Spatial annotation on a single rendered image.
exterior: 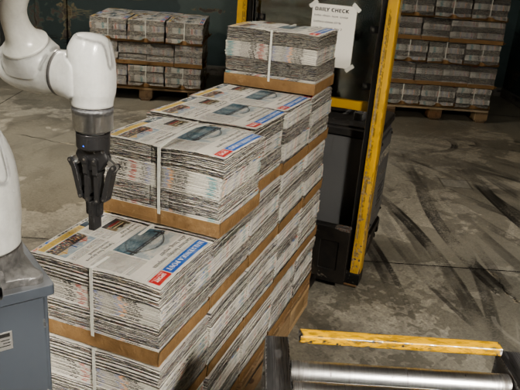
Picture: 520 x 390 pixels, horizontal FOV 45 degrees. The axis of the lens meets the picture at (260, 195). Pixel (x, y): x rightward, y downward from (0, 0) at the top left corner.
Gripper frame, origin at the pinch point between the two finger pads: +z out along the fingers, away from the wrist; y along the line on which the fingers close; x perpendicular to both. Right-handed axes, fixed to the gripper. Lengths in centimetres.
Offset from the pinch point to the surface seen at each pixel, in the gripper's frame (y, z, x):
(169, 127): 5.2, -10.1, -45.5
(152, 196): -0.1, 4.4, -26.8
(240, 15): 35, -32, -167
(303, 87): -15, -13, -114
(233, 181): -20.5, -1.6, -34.5
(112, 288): -6.0, 17.0, 2.0
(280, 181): -19, 14, -83
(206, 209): -16.6, 4.5, -26.2
